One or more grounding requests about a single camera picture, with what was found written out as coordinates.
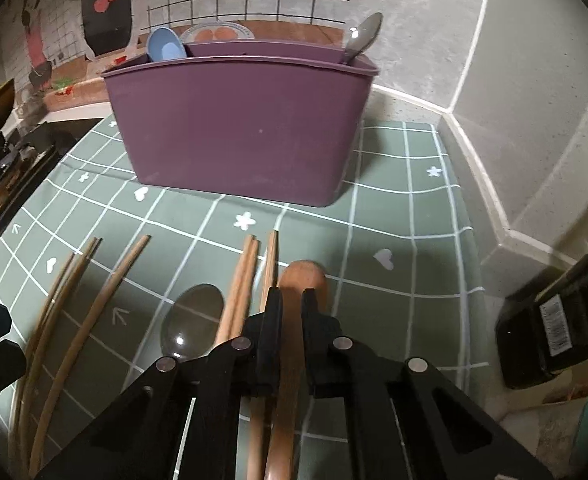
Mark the purple plastic utensil holder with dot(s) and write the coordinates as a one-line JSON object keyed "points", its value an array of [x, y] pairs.
{"points": [[239, 125]]}

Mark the blue plastic spoon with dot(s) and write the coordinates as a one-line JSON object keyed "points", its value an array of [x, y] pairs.
{"points": [[165, 45]]}

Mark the brown wooden chopstick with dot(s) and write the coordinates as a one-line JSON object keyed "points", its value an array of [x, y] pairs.
{"points": [[246, 285], [236, 280], [270, 265]]}

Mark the cartoon kitchen wall poster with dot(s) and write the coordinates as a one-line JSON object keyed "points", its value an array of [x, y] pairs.
{"points": [[104, 10]]}

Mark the wooden spoon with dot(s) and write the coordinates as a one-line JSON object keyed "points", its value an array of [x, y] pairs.
{"points": [[304, 275]]}

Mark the black gas stove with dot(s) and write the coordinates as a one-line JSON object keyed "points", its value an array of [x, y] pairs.
{"points": [[4, 175]]}

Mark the green checked table mat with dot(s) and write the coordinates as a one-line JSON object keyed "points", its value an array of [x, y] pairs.
{"points": [[398, 185]]}

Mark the light bamboo chopstick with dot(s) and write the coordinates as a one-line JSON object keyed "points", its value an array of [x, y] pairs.
{"points": [[49, 300], [74, 275], [109, 295]]}

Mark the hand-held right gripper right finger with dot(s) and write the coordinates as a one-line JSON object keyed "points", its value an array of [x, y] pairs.
{"points": [[314, 345]]}

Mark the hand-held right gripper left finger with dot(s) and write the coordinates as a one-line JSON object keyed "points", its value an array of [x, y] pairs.
{"points": [[272, 340]]}

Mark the dark soy sauce bottle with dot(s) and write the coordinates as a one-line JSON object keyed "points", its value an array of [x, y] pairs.
{"points": [[533, 340]]}

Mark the grey translucent spoon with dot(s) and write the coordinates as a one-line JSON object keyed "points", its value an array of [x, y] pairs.
{"points": [[191, 317], [366, 35]]}

